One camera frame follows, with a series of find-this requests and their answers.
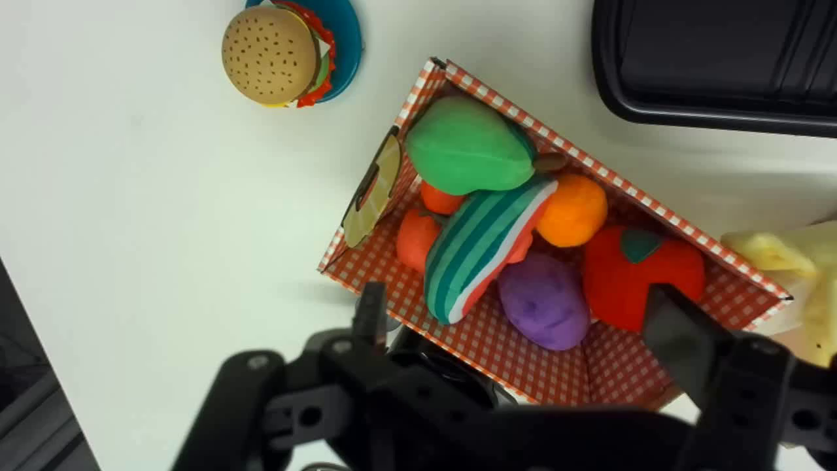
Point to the red tomato plushie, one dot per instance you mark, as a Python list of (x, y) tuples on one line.
[(617, 278)]

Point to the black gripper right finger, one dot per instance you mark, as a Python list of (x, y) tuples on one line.
[(684, 343)]

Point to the purple plushie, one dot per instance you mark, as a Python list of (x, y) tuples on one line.
[(544, 302)]

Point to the hamburger plushie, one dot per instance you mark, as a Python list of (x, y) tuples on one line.
[(265, 53)]

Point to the black side platform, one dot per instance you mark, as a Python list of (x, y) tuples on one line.
[(29, 401)]

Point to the blue plate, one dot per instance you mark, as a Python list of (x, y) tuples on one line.
[(345, 42)]

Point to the orange round plushie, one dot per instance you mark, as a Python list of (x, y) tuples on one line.
[(570, 212)]

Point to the small red-orange plushie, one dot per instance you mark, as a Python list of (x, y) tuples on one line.
[(415, 238)]

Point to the yellow fruit half plushie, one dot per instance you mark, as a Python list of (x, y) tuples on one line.
[(371, 196)]

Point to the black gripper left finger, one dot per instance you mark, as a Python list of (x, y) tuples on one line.
[(371, 314)]

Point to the black plastic tray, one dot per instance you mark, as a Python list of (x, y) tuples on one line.
[(715, 53)]

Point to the red checkered cardboard box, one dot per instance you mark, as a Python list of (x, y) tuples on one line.
[(558, 367)]

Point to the watermelon slice plushie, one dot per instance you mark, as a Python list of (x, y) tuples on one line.
[(472, 252)]

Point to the yellow banana plushie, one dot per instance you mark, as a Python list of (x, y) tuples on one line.
[(811, 278)]

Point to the green pear plushie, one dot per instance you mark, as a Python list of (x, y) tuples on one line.
[(466, 148)]

